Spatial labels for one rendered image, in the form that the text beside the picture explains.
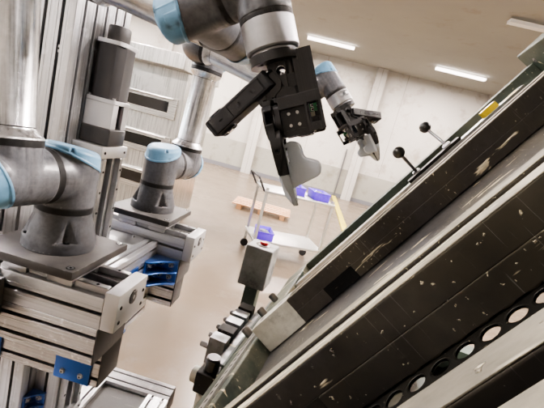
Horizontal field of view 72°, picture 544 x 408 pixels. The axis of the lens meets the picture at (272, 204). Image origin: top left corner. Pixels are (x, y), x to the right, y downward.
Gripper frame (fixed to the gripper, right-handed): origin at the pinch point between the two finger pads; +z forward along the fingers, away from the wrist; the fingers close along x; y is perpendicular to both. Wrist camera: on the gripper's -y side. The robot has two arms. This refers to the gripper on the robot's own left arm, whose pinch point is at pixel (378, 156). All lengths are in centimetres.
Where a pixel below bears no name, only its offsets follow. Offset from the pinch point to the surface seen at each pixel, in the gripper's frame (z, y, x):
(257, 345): 26, 65, 4
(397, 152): 2.1, -0.8, 7.6
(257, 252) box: 10, 35, -53
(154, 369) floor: 41, 93, -134
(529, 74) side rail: 1, -58, 20
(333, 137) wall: -135, -618, -827
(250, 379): 29, 72, 13
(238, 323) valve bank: 26, 60, -31
